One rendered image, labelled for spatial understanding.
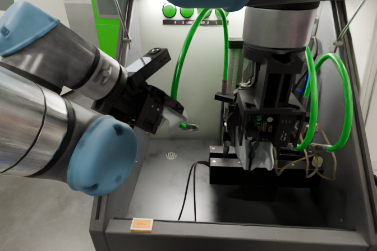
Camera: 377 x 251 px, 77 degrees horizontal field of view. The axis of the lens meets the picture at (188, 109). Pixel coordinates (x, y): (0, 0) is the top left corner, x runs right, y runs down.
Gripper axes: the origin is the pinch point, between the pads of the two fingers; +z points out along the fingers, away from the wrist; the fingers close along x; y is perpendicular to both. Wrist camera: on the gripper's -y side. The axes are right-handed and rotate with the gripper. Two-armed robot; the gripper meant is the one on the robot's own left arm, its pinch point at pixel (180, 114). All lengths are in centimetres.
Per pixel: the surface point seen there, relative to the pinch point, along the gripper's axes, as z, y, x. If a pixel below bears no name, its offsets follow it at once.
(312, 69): 10.4, -18.2, 22.5
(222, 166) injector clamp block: 25.9, 6.7, -0.2
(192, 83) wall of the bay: 26.5, -21.2, -24.5
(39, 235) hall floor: 52, 82, -129
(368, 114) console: 38, -20, 32
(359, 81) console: 32, -27, 29
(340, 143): 22.3, -5.8, 28.9
